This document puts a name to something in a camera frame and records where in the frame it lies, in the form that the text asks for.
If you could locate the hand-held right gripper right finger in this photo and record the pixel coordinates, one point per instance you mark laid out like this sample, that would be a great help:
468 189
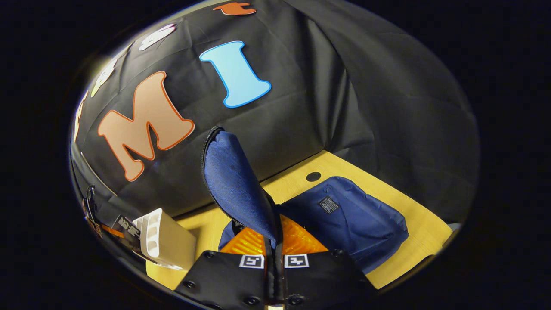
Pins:
323 280

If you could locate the white plastic bookshelf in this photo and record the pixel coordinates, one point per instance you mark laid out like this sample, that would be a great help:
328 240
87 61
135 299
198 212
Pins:
172 245

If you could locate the black backdrop cloth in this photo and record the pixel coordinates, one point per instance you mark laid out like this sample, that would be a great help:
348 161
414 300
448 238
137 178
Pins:
344 86

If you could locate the blue schoolbag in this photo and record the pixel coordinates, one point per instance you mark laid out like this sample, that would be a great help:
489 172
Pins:
357 224

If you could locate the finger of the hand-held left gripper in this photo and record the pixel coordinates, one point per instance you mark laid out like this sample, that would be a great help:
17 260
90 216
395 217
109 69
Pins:
109 231

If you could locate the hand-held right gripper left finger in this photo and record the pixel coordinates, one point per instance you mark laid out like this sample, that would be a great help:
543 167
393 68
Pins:
224 280

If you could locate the dark cover book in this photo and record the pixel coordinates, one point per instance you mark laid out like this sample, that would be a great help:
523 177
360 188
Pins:
127 230

